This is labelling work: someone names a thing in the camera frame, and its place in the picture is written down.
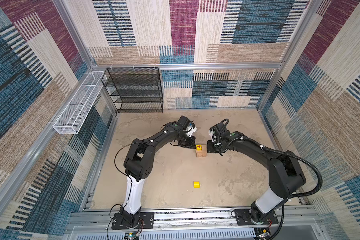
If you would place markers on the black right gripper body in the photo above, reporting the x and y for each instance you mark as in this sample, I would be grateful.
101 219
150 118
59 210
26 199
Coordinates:
215 147

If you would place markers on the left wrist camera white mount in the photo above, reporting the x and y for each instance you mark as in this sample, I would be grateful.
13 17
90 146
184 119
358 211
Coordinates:
191 128

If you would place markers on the black wire mesh shelf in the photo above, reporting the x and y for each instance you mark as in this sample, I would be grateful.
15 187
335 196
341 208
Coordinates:
135 90

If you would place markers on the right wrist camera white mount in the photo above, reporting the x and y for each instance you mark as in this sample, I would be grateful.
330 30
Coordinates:
213 133

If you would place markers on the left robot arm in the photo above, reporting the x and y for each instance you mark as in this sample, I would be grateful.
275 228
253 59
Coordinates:
139 162

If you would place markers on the yellow cylinder block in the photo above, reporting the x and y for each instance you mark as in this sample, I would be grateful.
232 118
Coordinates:
196 184

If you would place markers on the yellow block with red symbol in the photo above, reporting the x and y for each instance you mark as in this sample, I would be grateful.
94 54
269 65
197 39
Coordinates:
199 147

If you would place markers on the white wire mesh basket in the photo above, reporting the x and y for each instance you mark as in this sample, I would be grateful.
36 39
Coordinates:
75 113

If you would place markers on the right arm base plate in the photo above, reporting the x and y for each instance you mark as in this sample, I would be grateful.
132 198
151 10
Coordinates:
246 217

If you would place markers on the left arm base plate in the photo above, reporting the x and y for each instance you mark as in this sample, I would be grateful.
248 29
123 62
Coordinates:
124 221

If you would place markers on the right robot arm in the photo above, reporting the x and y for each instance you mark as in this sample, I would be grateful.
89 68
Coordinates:
285 173

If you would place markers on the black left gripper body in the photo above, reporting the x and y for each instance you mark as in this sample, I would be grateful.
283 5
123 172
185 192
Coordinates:
187 142

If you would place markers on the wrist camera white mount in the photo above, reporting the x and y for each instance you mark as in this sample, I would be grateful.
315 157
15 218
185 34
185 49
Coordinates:
191 128
213 133

